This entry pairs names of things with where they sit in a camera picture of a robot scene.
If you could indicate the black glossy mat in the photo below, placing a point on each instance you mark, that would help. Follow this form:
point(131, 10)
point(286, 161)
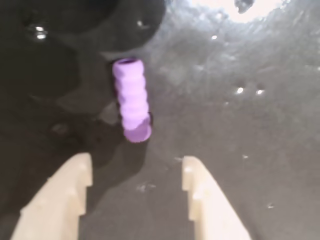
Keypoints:
point(237, 112)

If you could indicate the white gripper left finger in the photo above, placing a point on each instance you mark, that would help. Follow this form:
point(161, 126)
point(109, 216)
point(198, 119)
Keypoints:
point(55, 205)

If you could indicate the purple ribbed pen grip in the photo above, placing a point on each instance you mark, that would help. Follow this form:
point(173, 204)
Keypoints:
point(132, 100)

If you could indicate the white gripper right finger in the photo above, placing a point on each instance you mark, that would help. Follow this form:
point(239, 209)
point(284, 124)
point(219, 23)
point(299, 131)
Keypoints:
point(212, 207)

